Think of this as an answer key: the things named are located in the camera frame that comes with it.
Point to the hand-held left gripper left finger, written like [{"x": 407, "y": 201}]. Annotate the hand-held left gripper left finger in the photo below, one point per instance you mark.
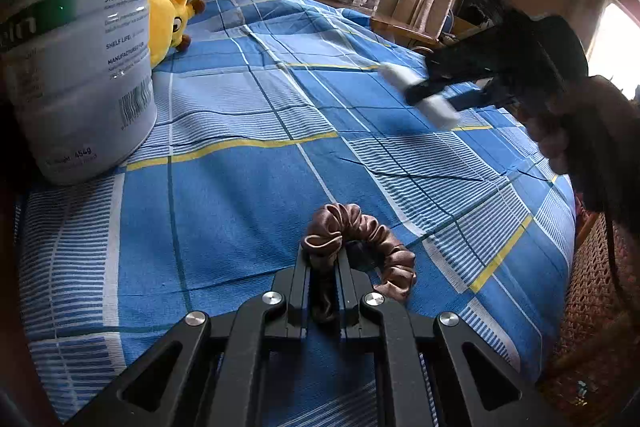
[{"x": 300, "y": 292}]

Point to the small bright window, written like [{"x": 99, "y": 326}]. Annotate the small bright window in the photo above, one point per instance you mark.
[{"x": 615, "y": 52}]

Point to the brown satin scrunchie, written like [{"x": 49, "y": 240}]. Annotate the brown satin scrunchie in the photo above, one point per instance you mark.
[{"x": 380, "y": 237}]

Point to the wooden desk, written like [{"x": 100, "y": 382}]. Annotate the wooden desk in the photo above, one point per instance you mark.
[{"x": 400, "y": 29}]

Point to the white rectangular bar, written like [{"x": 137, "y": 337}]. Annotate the white rectangular bar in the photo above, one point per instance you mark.
[{"x": 395, "y": 74}]

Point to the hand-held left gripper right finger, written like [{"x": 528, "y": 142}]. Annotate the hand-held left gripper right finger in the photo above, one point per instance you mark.
[{"x": 350, "y": 302}]

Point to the woven rattan mat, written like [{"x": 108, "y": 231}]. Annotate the woven rattan mat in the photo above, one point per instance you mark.
[{"x": 590, "y": 307}]

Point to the person's right hand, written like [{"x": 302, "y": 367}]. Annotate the person's right hand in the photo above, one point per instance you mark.
[{"x": 575, "y": 117}]

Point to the large white tin can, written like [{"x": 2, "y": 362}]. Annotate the large white tin can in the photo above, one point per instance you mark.
[{"x": 75, "y": 82}]

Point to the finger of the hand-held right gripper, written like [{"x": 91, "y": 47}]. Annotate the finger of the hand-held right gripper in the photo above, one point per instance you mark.
[
  {"x": 480, "y": 99},
  {"x": 470, "y": 57}
]

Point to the yellow plush toy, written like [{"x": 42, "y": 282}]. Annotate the yellow plush toy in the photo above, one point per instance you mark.
[{"x": 167, "y": 22}]

